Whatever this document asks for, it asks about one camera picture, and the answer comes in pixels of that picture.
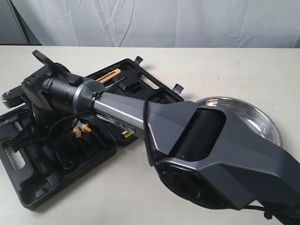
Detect black plastic tool case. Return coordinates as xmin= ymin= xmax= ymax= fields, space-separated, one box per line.
xmin=0 ymin=51 xmax=183 ymax=210

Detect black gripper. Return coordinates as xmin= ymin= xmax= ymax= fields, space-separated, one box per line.
xmin=10 ymin=105 xmax=70 ymax=153

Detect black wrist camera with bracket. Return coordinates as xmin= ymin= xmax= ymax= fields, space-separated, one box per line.
xmin=0 ymin=85 xmax=31 ymax=108

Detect orange utility knife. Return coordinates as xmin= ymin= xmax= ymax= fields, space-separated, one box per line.
xmin=97 ymin=68 xmax=121 ymax=83

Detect black claw hammer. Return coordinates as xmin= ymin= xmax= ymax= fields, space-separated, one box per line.
xmin=27 ymin=144 xmax=53 ymax=177

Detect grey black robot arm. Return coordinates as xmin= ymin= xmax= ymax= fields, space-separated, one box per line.
xmin=21 ymin=74 xmax=300 ymax=214

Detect round stainless steel tray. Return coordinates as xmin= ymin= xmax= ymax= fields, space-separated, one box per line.
xmin=196 ymin=96 xmax=283 ymax=148

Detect adjustable wrench black handle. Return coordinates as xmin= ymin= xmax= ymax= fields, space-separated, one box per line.
xmin=0 ymin=120 xmax=23 ymax=132

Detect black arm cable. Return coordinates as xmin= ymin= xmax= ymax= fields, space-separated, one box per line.
xmin=31 ymin=49 xmax=300 ymax=225

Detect white backdrop curtain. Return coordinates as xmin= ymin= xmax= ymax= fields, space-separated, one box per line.
xmin=13 ymin=0 xmax=300 ymax=48

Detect pliers with orange grips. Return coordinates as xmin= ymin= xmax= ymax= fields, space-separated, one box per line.
xmin=55 ymin=123 xmax=111 ymax=169

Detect lower yellow black screwdriver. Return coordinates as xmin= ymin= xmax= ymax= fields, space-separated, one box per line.
xmin=121 ymin=130 xmax=133 ymax=139

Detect test pen screwdriver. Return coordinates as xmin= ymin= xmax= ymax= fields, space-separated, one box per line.
xmin=105 ymin=76 xmax=127 ymax=91

